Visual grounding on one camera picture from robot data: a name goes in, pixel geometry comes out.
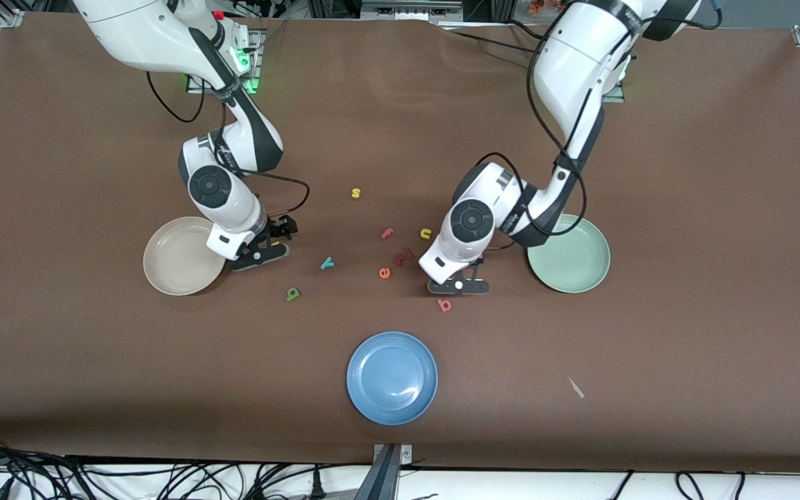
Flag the light green plate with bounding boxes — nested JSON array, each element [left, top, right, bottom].
[[526, 213, 611, 294]]

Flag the beige brown plate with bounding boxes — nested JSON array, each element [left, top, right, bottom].
[[142, 216, 228, 297]]

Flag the blue plate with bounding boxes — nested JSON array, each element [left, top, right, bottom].
[[346, 331, 439, 426]]

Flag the brown table cover sheet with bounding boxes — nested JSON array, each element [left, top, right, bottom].
[[0, 12, 800, 474]]

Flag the grey power strip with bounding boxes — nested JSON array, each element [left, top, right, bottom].
[[360, 0, 465, 20]]

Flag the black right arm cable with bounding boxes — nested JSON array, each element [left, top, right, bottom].
[[147, 69, 312, 222]]

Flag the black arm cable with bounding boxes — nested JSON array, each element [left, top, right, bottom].
[[147, 69, 312, 222], [473, 14, 724, 251]]

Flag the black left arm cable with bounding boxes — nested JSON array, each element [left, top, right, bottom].
[[473, 14, 724, 251]]

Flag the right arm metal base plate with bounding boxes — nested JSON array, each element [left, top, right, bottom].
[[186, 28, 263, 94]]

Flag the small metal edge bracket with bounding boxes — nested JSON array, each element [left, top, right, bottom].
[[372, 443, 413, 465]]

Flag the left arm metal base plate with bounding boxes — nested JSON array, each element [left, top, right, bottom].
[[601, 62, 627, 104]]

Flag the black cable on table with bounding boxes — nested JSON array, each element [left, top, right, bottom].
[[438, 19, 547, 60]]

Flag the grey metal frame beam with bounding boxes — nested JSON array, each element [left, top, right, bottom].
[[353, 444, 401, 500]]

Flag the black floor cable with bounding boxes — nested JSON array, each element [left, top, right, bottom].
[[607, 471, 635, 500], [674, 471, 746, 500]]

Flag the tangled black floor cables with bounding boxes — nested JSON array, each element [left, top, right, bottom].
[[0, 431, 345, 500]]

